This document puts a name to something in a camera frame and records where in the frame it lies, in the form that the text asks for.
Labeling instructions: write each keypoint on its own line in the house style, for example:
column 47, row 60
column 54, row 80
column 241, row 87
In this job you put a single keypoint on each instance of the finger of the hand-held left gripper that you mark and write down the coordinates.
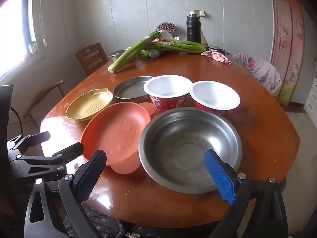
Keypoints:
column 73, row 151
column 38, row 137

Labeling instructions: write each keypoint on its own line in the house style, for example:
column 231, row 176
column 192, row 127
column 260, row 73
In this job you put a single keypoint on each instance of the stainless steel basin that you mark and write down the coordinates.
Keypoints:
column 115, row 55

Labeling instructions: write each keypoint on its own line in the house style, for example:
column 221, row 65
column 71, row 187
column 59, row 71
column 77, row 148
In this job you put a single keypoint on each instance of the black utensil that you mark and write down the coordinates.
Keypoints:
column 218, row 49

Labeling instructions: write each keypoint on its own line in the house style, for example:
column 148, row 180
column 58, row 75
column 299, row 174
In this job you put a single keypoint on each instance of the black thermos bottle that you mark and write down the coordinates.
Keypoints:
column 193, row 31

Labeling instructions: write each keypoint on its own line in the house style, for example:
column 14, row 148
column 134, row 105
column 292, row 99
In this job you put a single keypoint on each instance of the red white plastic bag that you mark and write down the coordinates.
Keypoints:
column 164, row 37

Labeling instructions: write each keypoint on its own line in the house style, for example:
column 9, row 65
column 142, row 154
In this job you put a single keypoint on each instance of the orange plastic plate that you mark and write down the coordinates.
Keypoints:
column 116, row 131

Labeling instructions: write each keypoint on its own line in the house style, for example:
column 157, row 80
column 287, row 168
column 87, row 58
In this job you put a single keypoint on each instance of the window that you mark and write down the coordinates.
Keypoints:
column 12, row 29

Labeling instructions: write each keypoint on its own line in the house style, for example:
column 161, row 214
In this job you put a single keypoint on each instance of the white drawer cabinet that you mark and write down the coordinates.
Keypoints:
column 310, row 99

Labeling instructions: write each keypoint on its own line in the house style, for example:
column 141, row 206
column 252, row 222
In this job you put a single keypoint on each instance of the wooden slat-back chair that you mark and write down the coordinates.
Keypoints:
column 91, row 57

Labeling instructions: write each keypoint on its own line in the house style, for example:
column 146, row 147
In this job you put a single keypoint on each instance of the red paper bowl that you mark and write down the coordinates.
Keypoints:
column 214, row 94
column 166, row 85

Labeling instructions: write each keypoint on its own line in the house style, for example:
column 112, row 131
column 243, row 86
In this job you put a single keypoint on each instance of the dried flower bouquet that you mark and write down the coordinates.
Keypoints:
column 166, row 26

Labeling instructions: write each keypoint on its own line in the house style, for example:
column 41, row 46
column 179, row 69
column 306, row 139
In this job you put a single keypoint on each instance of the pink cloth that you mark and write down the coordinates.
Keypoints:
column 218, row 56

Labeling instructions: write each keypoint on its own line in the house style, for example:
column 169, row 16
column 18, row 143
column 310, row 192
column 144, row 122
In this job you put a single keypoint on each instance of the pink printed garment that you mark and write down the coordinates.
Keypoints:
column 260, row 72

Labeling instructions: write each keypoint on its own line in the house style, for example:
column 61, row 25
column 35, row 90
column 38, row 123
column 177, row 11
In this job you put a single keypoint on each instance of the yellow shell-shaped plate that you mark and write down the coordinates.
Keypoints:
column 89, row 105

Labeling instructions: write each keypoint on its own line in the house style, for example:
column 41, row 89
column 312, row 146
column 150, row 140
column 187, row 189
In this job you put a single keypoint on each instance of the large stainless steel bowl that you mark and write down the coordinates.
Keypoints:
column 183, row 138

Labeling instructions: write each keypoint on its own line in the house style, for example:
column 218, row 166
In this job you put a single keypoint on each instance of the pink cartoon cat wardrobe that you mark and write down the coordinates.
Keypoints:
column 289, row 42

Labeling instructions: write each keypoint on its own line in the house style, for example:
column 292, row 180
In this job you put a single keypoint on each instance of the shallow stainless steel pan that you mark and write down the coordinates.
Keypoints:
column 128, row 89

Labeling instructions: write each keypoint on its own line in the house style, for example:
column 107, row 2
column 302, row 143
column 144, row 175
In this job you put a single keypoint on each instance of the fruit in white foam net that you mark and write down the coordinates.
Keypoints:
column 154, row 53

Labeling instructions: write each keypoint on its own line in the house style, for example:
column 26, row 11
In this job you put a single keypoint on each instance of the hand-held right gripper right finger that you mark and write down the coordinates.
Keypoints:
column 220, row 176

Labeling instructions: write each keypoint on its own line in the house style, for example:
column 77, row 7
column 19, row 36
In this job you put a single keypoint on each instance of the celery bunch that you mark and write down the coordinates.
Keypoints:
column 180, row 46
column 131, row 50

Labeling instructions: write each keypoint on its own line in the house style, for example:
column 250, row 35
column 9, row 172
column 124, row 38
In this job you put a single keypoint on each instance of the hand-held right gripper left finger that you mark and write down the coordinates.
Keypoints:
column 91, row 176

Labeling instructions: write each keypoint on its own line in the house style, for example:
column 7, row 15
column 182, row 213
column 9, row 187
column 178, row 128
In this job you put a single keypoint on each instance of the white wall socket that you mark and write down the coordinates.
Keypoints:
column 199, row 12

